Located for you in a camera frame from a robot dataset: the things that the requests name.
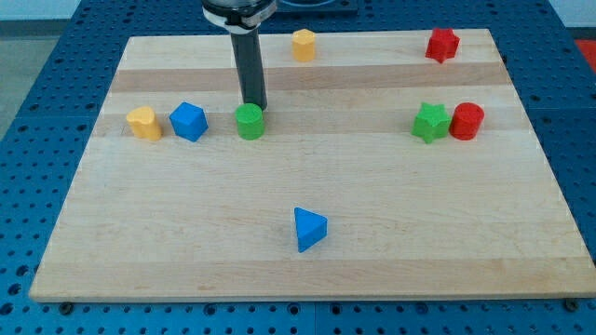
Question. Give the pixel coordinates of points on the yellow hexagon block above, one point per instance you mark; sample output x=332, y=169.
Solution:
x=303, y=45

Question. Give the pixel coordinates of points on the blue triangle block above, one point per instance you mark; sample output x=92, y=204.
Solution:
x=310, y=227

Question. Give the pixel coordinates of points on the green cylinder block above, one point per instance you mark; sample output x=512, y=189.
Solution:
x=250, y=121

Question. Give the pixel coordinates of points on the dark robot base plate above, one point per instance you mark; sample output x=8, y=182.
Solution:
x=317, y=6

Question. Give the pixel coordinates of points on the red star block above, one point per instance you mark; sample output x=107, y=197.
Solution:
x=442, y=44

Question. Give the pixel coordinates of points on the wooden board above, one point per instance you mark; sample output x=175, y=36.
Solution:
x=212, y=220

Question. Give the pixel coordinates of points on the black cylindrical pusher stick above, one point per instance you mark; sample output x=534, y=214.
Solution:
x=250, y=69

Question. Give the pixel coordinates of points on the green star block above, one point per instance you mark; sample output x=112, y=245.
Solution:
x=431, y=123

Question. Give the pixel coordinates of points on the yellow heart block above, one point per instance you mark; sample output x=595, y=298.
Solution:
x=144, y=124

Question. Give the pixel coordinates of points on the red cylinder block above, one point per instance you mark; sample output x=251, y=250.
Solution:
x=466, y=121

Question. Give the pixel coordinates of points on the blue cube block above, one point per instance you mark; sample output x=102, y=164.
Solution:
x=189, y=121

